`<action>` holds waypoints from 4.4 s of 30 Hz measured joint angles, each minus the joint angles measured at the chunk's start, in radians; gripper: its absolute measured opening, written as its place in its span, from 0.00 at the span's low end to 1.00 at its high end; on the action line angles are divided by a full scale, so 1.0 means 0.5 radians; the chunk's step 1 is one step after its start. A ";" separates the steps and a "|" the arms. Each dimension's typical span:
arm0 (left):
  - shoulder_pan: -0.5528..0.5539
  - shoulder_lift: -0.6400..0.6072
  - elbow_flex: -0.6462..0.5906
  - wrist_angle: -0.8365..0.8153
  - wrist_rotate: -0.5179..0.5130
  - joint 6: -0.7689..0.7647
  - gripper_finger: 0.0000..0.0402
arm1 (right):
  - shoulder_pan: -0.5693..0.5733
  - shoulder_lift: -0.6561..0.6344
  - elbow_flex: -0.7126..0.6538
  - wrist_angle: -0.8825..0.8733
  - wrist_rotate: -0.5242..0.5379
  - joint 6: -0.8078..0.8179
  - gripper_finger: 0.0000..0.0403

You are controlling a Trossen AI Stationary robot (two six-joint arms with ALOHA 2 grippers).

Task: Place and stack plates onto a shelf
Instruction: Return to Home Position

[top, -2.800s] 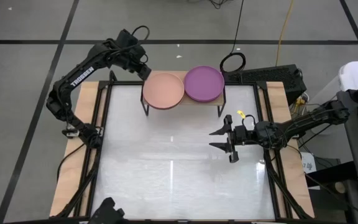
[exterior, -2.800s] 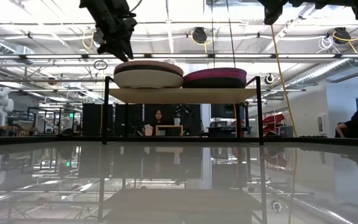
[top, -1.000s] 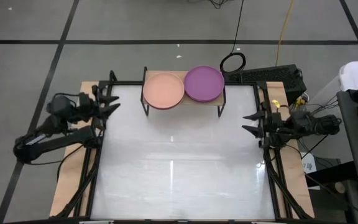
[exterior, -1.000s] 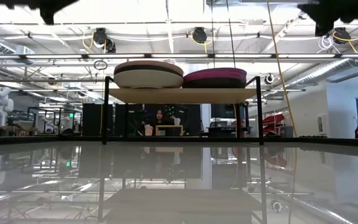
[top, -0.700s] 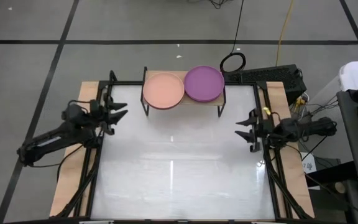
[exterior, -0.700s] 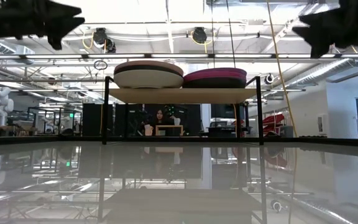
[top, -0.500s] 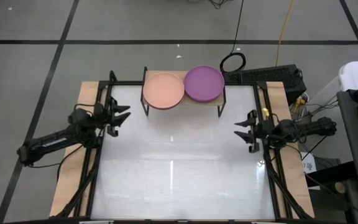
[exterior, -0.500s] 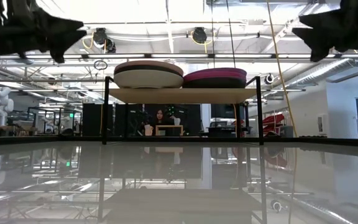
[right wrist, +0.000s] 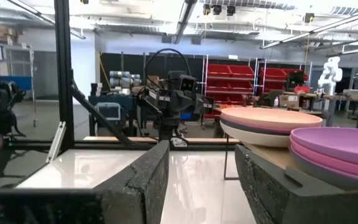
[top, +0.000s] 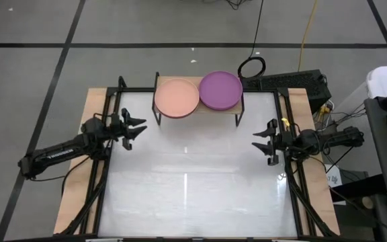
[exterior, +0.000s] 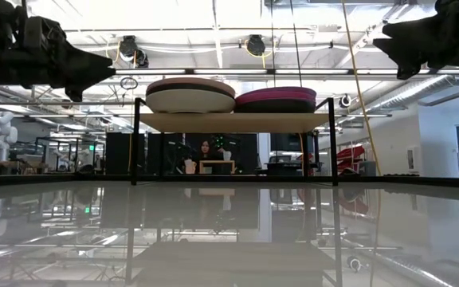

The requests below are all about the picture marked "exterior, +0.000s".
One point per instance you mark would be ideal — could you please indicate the beige plate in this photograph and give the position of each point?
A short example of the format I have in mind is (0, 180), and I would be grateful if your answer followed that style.
(189, 101)

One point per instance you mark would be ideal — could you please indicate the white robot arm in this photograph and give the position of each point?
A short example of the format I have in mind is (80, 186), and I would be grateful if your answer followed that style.
(0, 135)

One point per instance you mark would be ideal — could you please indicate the wooden workbench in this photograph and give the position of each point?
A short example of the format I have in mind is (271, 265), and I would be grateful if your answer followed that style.
(14, 164)

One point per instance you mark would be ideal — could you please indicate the red object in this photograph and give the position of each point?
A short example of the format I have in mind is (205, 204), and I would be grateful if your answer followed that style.
(351, 155)

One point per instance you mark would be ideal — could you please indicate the black computer monitor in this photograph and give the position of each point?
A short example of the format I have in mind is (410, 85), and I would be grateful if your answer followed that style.
(289, 141)

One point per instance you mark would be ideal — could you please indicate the white pitcher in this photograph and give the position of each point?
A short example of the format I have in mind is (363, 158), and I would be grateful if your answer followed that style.
(190, 167)

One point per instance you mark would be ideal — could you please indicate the person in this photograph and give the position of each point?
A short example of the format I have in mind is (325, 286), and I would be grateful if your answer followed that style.
(205, 153)

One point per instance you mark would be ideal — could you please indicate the long ceiling light strip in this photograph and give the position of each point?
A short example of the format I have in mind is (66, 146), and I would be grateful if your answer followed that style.
(229, 71)

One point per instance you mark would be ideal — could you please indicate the white cup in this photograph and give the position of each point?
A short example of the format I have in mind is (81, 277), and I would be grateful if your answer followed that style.
(226, 155)

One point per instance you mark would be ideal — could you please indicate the silver ventilation duct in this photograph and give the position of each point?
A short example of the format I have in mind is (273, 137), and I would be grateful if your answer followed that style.
(424, 89)

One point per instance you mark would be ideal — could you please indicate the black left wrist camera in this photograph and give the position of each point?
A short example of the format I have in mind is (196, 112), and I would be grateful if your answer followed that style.
(42, 32)

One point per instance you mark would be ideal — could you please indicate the black metal workstation frame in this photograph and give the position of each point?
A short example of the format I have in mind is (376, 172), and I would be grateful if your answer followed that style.
(70, 140)

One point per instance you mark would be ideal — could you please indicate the black table edge rail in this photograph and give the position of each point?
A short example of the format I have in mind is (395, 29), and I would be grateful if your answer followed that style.
(54, 180)

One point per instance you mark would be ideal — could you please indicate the wooden frame box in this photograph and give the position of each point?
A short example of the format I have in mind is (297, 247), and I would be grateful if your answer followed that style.
(216, 161)

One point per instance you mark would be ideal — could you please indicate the wooden shelf with black frame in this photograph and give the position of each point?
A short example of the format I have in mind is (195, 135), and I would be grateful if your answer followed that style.
(233, 122)

